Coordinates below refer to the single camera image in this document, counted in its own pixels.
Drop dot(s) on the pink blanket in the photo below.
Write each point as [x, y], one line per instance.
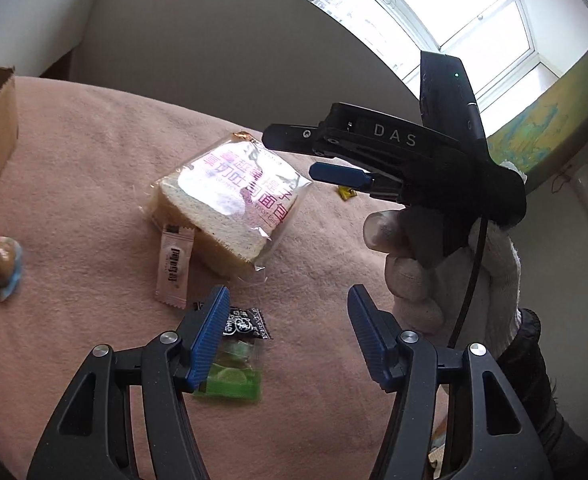
[83, 185]

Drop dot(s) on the green candy packet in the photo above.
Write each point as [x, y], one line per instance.
[233, 375]

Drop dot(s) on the black candy packet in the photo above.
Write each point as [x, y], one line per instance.
[248, 322]

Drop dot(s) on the white framed window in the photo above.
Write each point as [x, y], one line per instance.
[474, 15]

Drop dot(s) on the yellow candy packet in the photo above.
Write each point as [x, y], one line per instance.
[346, 193]

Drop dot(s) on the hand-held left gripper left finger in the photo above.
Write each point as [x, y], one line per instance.
[206, 335]

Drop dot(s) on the pink sachet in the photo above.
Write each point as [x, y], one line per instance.
[173, 270]

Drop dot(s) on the wall map poster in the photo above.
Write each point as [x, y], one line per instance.
[539, 125]

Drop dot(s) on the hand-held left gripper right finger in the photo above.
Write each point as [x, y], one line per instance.
[369, 340]

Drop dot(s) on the packaged sliced bread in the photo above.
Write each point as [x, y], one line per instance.
[223, 200]

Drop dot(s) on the person's right forearm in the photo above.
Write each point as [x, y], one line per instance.
[534, 390]

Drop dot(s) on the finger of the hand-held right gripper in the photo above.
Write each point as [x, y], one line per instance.
[341, 173]
[291, 137]

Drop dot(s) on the person's right hand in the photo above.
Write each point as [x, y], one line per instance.
[414, 270]

